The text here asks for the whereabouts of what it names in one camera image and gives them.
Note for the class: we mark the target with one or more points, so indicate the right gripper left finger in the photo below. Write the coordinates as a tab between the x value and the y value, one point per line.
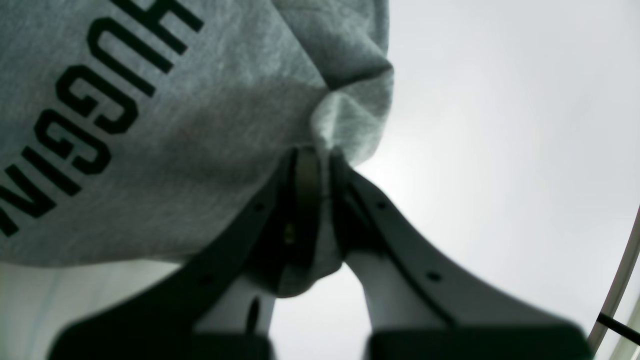
219	305

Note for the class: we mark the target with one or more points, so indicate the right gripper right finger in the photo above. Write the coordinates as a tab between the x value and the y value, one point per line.
421	304

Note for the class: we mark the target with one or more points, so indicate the grey T-shirt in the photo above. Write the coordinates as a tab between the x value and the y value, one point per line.
138	129

